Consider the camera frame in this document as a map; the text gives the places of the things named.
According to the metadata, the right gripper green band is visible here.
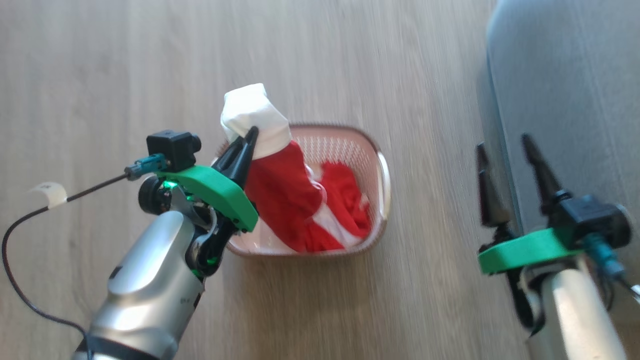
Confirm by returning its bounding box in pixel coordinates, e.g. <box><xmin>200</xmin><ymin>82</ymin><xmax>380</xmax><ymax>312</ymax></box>
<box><xmin>476</xmin><ymin>133</ymin><xmax>587</xmax><ymax>335</ymax></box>

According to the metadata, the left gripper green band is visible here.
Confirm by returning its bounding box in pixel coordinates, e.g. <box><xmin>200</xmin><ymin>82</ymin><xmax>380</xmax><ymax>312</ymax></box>
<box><xmin>137</xmin><ymin>126</ymin><xmax>259</xmax><ymax>279</ymax></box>

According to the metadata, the red and white garment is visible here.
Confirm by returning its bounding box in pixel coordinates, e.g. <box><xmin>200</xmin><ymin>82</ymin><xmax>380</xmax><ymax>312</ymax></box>
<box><xmin>220</xmin><ymin>83</ymin><xmax>373</xmax><ymax>253</ymax></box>

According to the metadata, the white perforated laundry basket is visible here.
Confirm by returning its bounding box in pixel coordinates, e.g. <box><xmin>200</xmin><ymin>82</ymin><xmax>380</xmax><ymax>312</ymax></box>
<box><xmin>212</xmin><ymin>123</ymin><xmax>392</xmax><ymax>258</ymax></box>

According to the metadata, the grey fabric sofa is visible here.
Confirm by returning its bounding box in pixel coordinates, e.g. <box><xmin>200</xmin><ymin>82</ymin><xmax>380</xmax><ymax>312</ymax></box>
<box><xmin>486</xmin><ymin>0</ymin><xmax>640</xmax><ymax>326</ymax></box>

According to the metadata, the white tape tag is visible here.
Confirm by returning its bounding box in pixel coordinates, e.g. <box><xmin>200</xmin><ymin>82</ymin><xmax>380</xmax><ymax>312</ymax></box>
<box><xmin>30</xmin><ymin>181</ymin><xmax>68</xmax><ymax>210</ymax></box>

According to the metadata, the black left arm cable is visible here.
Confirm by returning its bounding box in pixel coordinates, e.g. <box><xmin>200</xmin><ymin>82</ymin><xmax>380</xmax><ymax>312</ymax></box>
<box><xmin>1</xmin><ymin>154</ymin><xmax>167</xmax><ymax>360</ymax></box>

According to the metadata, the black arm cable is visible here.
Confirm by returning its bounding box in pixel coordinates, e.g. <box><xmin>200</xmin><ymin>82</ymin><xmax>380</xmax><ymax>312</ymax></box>
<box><xmin>1</xmin><ymin>154</ymin><xmax>167</xmax><ymax>360</ymax></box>
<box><xmin>582</xmin><ymin>234</ymin><xmax>640</xmax><ymax>301</ymax></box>

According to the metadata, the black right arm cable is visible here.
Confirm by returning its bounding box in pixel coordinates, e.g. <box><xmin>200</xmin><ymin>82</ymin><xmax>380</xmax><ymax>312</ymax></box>
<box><xmin>582</xmin><ymin>234</ymin><xmax>640</xmax><ymax>301</ymax></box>

